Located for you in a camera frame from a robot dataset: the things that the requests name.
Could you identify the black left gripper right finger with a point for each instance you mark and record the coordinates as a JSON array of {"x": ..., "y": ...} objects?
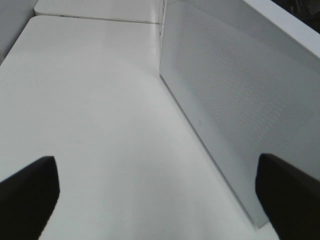
[{"x": 289, "y": 197}]

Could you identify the white microwave door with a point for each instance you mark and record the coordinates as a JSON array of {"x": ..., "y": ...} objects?
[{"x": 246, "y": 73}]

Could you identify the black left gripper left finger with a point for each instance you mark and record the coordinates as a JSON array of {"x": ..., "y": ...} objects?
[{"x": 28, "y": 199}]

